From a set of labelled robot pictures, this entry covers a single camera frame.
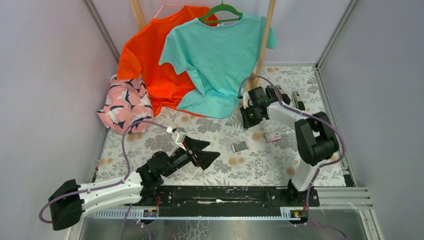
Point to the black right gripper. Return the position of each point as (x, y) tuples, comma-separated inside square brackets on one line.
[(247, 123)]

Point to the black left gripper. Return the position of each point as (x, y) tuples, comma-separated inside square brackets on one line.
[(203, 158)]

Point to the red staple box sleeve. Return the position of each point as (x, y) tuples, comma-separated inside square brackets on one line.
[(272, 137)]

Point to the beige and black stapler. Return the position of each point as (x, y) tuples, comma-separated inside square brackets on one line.
[(284, 96)]

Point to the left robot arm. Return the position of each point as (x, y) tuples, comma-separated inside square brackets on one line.
[(73, 201)]

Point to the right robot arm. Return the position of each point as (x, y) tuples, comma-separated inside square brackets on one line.
[(316, 140)]

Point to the teal t-shirt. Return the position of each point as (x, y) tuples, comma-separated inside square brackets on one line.
[(217, 59)]

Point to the pink bird-pattern cloth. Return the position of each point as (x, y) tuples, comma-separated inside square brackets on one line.
[(126, 102)]

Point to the green clothes hanger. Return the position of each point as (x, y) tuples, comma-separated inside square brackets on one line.
[(221, 13)]

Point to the orange t-shirt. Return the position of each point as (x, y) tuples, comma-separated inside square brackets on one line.
[(140, 57)]

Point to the pink clothes hanger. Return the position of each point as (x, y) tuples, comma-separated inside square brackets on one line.
[(164, 5)]

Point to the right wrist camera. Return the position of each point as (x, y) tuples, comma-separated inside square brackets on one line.
[(245, 100)]

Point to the wooden rack right post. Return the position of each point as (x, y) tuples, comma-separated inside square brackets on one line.
[(253, 81)]

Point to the wooden rack post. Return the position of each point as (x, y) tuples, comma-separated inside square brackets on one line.
[(253, 81), (138, 14)]

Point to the wooden rack left post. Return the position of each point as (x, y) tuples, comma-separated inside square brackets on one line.
[(138, 14)]

